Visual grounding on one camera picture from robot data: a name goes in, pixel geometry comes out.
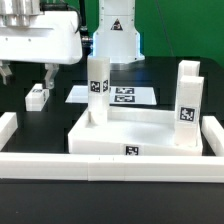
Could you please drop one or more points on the white left fence block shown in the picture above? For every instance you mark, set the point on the white left fence block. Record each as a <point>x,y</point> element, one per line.
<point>8,125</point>

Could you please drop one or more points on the white right fence block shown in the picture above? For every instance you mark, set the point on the white right fence block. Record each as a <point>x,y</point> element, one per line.
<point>214,134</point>

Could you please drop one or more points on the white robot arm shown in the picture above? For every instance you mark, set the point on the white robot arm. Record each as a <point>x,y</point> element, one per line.
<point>116,36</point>

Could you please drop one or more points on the fiducial marker board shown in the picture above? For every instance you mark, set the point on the fiducial marker board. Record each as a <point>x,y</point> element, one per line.
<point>118,95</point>

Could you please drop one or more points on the white front fence bar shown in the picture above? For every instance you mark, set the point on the white front fence bar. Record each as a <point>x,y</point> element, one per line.
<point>111,168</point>

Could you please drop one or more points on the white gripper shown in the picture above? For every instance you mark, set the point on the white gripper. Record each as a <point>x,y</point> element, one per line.
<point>51,37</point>

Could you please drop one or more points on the white desk top tray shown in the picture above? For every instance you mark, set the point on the white desk top tray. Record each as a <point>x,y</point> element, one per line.
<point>130,132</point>

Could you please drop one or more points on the white fence block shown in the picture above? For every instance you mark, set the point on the white fence block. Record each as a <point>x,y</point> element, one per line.
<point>8,125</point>
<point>214,134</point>

